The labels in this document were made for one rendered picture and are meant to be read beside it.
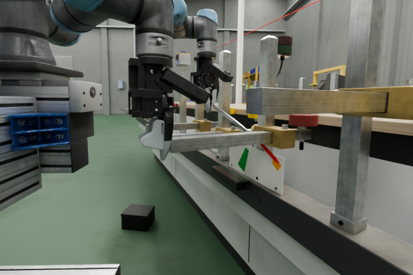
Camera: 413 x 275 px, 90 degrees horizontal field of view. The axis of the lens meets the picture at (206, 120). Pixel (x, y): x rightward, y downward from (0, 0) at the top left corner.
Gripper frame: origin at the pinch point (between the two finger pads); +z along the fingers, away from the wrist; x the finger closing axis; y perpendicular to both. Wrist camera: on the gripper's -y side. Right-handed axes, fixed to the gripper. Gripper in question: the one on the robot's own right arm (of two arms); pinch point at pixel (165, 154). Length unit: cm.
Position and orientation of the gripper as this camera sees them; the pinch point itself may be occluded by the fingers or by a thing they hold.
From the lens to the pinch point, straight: 47.0
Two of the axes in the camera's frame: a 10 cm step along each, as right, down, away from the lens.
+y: -9.0, 0.3, -4.3
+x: 4.3, 1.0, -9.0
